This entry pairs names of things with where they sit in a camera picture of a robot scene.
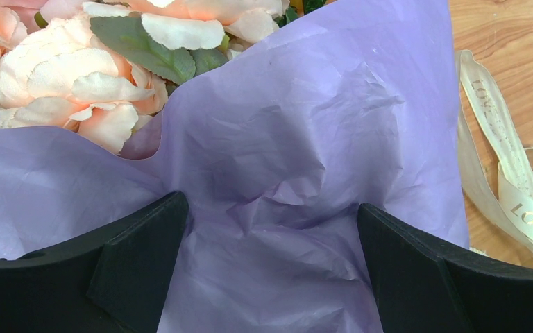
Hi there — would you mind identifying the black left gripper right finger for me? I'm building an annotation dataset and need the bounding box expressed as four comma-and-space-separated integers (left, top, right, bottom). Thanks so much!
357, 204, 533, 332

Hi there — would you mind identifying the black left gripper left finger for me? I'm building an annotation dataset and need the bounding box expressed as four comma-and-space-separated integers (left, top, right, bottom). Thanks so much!
0, 191, 189, 332

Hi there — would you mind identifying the cream ribbon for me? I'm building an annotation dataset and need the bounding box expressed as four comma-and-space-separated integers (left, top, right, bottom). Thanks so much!
455, 50, 533, 254

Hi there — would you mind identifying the purple paper bouquet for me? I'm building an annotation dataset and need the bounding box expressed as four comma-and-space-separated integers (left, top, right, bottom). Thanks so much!
0, 1, 469, 332

